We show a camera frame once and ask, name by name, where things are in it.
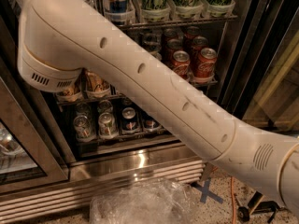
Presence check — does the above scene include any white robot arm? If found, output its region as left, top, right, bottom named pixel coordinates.
left=18, top=0, right=299, bottom=216

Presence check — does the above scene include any steel fridge base grille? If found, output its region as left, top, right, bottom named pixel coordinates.
left=0, top=143, right=213, bottom=224

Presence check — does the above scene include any open glass fridge door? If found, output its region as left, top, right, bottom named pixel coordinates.
left=217, top=0, right=299, bottom=133

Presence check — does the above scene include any left closed fridge door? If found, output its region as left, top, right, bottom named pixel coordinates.
left=0, top=60, right=68, bottom=194

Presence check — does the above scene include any front right blue can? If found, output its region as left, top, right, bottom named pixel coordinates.
left=143, top=117, right=161, bottom=131

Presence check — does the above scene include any front left blue can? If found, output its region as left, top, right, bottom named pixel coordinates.
left=121, top=107, right=138, bottom=133

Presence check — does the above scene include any pale can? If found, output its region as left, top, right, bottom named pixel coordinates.
left=73, top=115, right=93, bottom=139
left=98, top=112, right=118, bottom=138

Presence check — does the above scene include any front left cola can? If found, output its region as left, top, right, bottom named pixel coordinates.
left=171, top=50, right=190, bottom=79

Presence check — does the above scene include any cola can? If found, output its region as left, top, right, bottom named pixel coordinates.
left=171, top=50, right=190, bottom=79
left=194, top=48, right=217, bottom=78

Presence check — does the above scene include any front middle gold can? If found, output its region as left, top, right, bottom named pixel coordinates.
left=85, top=70, right=109, bottom=92

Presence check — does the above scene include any gold can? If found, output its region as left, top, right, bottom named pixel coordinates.
left=57, top=83, right=80, bottom=97
left=85, top=70, right=109, bottom=92

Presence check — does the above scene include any front right cola can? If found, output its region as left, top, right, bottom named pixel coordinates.
left=194, top=48, right=217, bottom=78

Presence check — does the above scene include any front left pale can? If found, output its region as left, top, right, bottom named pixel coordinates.
left=73, top=115, right=93, bottom=139

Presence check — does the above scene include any front left gold can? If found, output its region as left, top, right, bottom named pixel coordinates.
left=57, top=83, right=80, bottom=97

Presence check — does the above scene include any crumpled clear plastic wrap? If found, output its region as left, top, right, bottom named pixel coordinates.
left=90, top=179, right=196, bottom=224

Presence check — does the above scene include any blue tape cross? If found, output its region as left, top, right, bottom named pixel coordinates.
left=192, top=178, right=223, bottom=204

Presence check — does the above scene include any middle wire shelf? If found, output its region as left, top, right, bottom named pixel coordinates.
left=55, top=77, right=219, bottom=106

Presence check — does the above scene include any wire shelf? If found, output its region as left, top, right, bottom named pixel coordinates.
left=118, top=15, right=237, bottom=31
left=55, top=77, right=219, bottom=106

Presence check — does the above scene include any top wire shelf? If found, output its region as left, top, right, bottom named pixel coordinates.
left=118, top=15, right=237, bottom=31

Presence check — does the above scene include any orange extension cable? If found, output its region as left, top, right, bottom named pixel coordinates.
left=212, top=166, right=237, bottom=224

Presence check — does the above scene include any yellow black stand frame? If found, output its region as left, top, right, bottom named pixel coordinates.
left=237, top=191, right=280, bottom=224

